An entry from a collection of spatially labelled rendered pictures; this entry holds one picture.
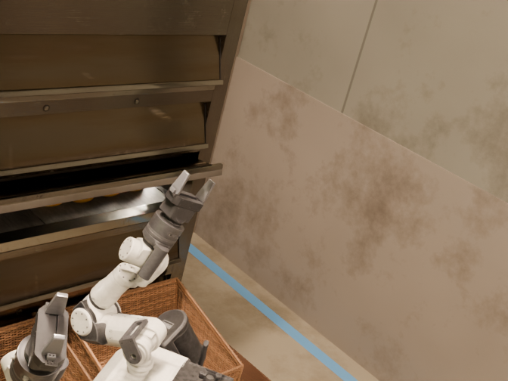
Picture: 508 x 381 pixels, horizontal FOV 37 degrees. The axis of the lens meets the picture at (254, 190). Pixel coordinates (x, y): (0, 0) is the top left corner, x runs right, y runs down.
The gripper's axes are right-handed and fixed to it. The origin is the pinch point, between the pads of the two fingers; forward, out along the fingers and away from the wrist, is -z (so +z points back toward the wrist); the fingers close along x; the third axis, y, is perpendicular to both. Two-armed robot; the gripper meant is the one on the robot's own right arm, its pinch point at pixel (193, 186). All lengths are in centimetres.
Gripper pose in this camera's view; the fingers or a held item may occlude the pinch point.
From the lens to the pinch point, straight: 197.2
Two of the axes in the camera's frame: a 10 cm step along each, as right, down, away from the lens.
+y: -6.2, -5.6, 5.5
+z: -5.7, 8.0, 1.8
